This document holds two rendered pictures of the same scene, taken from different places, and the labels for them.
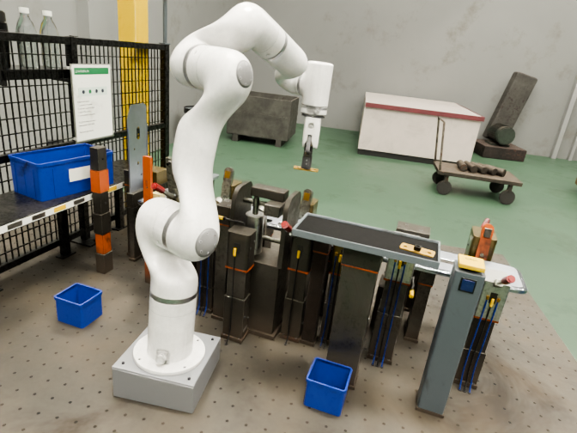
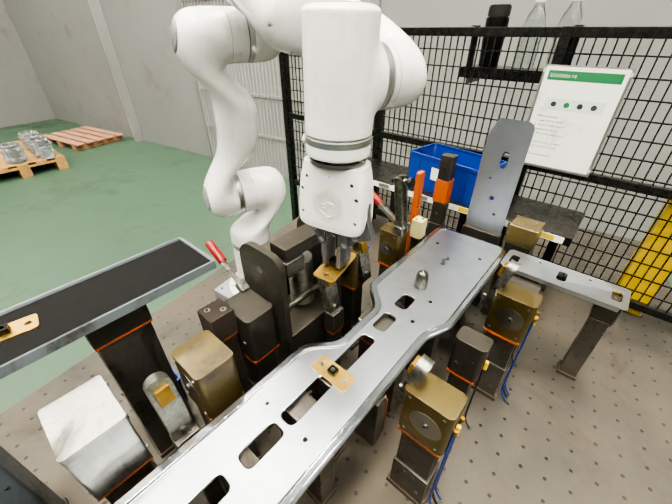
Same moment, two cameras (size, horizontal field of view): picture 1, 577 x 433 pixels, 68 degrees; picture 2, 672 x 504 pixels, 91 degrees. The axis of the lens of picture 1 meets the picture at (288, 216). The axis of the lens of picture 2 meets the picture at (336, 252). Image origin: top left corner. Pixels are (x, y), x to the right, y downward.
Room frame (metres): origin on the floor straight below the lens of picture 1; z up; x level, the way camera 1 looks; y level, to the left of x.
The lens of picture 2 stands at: (1.57, -0.43, 1.54)
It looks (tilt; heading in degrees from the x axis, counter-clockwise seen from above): 34 degrees down; 114
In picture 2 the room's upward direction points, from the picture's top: straight up
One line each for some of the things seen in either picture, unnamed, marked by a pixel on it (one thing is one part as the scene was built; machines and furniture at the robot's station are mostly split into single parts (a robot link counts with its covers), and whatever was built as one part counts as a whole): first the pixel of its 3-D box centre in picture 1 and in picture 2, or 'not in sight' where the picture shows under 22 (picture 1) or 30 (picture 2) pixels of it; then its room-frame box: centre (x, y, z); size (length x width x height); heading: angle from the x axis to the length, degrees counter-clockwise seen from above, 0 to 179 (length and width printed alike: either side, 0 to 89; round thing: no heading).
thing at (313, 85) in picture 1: (316, 83); (343, 73); (1.40, -0.04, 1.50); 0.09 x 0.08 x 0.13; 55
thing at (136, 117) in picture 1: (138, 148); (496, 179); (1.62, 0.62, 1.17); 0.12 x 0.01 x 0.34; 164
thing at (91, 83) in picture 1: (92, 102); (567, 121); (1.79, 0.87, 1.30); 0.23 x 0.02 x 0.31; 164
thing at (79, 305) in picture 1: (79, 305); not in sight; (1.16, 0.65, 0.74); 0.11 x 0.10 x 0.09; 74
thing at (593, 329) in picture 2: not in sight; (587, 338); (1.95, 0.41, 0.84); 0.05 x 0.05 x 0.29; 74
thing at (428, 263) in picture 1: (366, 238); (101, 295); (1.02, -0.21, 1.16); 0.37 x 0.14 x 0.02; 74
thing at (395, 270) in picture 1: (391, 301); (130, 474); (1.14, -0.35, 0.90); 0.13 x 0.08 x 0.41; 164
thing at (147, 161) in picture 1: (148, 222); (410, 244); (1.42, 0.51, 0.95); 0.03 x 0.01 x 0.50; 74
